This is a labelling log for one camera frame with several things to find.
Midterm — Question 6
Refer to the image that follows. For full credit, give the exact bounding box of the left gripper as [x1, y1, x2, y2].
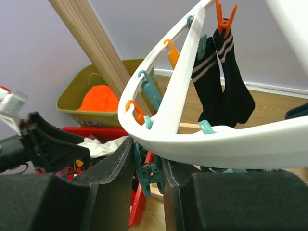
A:
[17, 112, 91, 172]

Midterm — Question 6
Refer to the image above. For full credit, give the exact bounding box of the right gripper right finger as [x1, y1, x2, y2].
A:
[162, 160, 308, 231]

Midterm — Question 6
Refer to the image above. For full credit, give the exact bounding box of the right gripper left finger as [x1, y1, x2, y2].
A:
[0, 137, 134, 231]

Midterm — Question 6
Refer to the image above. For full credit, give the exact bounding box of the teal clothes peg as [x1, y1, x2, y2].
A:
[133, 142, 164, 197]

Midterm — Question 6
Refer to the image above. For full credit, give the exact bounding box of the white round clip hanger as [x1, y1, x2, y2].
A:
[118, 0, 308, 169]

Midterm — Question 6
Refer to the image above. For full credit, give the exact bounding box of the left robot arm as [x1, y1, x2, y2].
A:
[0, 112, 91, 173]

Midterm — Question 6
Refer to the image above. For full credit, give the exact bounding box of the argyle patterned sock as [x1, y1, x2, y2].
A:
[55, 159, 93, 180]

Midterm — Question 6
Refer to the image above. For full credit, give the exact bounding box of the red plastic tray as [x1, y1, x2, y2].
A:
[62, 127, 146, 228]

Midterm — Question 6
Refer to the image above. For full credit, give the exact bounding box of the white sock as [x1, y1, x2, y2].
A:
[78, 136, 128, 159]

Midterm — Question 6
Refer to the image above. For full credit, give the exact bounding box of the orange folded garment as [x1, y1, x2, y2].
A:
[77, 85, 119, 112]

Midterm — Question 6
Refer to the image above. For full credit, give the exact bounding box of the olive green plastic bin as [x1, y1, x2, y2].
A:
[56, 58, 159, 128]

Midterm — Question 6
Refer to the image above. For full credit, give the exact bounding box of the orange clothes peg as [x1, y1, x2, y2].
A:
[125, 100, 146, 125]

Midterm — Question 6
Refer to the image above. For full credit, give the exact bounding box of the black striped sock pair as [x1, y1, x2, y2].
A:
[191, 30, 255, 128]

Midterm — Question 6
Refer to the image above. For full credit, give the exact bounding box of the wooden clothes rack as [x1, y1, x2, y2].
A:
[48, 0, 205, 200]

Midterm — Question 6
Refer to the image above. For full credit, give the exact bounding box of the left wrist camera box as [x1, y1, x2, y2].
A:
[0, 86, 28, 135]

